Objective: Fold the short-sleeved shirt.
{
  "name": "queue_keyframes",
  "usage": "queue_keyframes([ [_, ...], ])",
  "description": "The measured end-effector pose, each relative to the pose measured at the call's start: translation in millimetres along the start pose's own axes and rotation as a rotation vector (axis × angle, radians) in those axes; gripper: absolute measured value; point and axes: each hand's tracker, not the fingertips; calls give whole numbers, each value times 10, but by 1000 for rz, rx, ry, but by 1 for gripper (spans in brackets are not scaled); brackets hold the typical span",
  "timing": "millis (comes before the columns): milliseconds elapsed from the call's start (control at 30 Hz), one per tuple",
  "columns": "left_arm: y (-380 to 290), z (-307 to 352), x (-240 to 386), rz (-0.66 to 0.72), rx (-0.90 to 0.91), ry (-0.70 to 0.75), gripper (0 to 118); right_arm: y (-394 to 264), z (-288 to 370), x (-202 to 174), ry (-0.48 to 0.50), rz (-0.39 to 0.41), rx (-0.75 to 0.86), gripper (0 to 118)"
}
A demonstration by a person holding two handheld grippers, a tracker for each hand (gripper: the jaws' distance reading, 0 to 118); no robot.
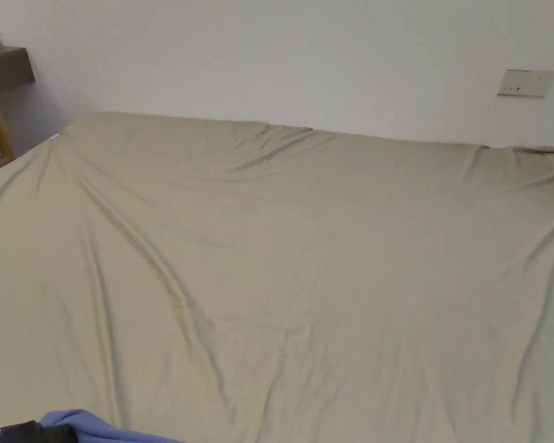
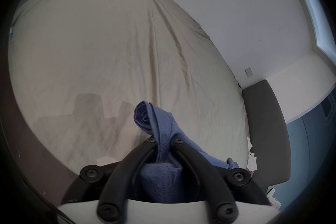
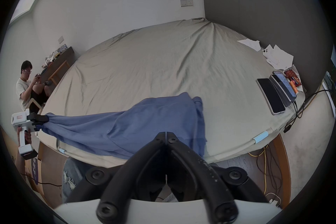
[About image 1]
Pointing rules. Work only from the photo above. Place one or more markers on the bed with beige sheet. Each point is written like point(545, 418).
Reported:
point(304, 240)

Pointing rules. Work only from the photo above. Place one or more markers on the blue garment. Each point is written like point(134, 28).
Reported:
point(97, 427)

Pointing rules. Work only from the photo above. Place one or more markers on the wall switch panel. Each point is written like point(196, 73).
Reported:
point(526, 83)

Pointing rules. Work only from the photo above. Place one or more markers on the dark wall shelf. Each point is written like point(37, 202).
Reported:
point(2, 67)

